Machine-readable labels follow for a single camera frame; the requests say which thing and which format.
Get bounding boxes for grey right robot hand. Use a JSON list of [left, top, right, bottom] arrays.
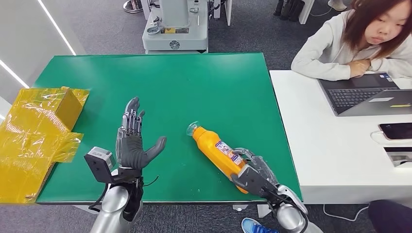
[[230, 147, 281, 199]]

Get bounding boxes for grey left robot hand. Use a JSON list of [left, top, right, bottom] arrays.
[[115, 97, 168, 171]]

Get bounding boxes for orange detergent bottle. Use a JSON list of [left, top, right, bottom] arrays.
[[186, 120, 251, 195]]

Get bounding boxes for blue shoe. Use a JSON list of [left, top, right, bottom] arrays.
[[241, 217, 279, 233]]

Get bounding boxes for green table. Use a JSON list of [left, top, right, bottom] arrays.
[[33, 52, 304, 212]]

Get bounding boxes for white desk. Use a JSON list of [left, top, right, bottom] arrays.
[[269, 69, 412, 205]]

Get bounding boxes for yellow film-wrapped cardboard box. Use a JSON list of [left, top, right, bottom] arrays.
[[0, 86, 90, 204]]

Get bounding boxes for grey laptop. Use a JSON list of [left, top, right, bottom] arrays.
[[317, 72, 412, 117]]

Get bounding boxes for black rounded object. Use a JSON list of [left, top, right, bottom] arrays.
[[367, 199, 412, 233]]

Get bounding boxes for white box device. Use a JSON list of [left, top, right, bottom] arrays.
[[383, 146, 412, 168]]

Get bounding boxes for chrome stanchion base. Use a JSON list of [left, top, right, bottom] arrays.
[[122, 0, 144, 14]]

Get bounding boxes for person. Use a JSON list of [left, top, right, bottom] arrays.
[[291, 0, 412, 82]]

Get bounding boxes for black smartphone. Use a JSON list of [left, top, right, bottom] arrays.
[[378, 122, 412, 141]]

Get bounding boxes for person's hand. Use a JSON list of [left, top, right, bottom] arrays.
[[347, 59, 372, 78]]

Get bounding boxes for black bags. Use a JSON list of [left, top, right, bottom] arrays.
[[273, 0, 306, 22]]

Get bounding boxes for white desk leg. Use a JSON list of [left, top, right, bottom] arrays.
[[298, 0, 315, 25]]

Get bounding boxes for white shoe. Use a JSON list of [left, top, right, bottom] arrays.
[[327, 0, 348, 11]]

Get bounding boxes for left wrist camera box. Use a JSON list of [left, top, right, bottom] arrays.
[[84, 146, 117, 184]]

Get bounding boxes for white floor cable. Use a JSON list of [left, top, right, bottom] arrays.
[[323, 203, 370, 222]]

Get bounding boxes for white charging cable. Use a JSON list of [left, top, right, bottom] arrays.
[[370, 130, 412, 146]]

